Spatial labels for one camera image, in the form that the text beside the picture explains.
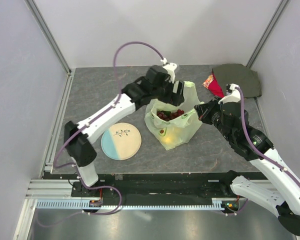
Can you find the right aluminium frame rail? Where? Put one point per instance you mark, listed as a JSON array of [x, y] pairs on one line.
[[267, 32]]

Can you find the dark green avocado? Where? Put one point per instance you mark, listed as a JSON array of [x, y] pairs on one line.
[[167, 113]]

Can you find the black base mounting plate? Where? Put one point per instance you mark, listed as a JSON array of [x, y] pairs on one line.
[[201, 185]]

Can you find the front aluminium extrusion frame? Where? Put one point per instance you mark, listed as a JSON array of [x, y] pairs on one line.
[[39, 189]]

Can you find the olive green cloth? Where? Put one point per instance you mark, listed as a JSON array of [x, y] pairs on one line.
[[234, 73]]

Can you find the grey slotted cable duct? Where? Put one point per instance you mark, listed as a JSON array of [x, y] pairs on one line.
[[86, 204]]

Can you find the cream and blue plate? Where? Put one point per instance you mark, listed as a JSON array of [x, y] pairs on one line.
[[121, 141]]

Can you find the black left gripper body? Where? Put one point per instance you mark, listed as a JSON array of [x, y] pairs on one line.
[[163, 94]]

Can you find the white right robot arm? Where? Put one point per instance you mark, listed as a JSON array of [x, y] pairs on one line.
[[232, 121]]

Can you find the left aluminium frame rail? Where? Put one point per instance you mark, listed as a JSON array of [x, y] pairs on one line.
[[61, 82]]

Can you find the red cloth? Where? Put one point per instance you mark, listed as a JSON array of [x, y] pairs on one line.
[[214, 87]]

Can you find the red grape bunch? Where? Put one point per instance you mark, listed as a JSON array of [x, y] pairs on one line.
[[173, 116]]

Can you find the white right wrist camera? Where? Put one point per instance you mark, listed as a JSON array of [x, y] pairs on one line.
[[232, 94]]

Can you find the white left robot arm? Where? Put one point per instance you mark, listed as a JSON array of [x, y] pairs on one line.
[[157, 84]]

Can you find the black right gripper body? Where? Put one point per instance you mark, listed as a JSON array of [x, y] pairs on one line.
[[214, 117]]

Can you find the aluminium frame rail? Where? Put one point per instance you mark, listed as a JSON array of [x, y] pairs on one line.
[[61, 82], [267, 32]]

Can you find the floral patterned cloth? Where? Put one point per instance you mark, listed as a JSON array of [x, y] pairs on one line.
[[208, 81]]

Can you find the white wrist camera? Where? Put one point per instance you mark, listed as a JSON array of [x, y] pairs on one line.
[[232, 94], [171, 69]]

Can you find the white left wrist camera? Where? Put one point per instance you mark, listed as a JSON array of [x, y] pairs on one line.
[[171, 69]]

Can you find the light green plastic bag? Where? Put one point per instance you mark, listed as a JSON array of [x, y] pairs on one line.
[[187, 124]]

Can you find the yellow fruit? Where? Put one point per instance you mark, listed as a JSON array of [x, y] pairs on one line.
[[171, 139]]

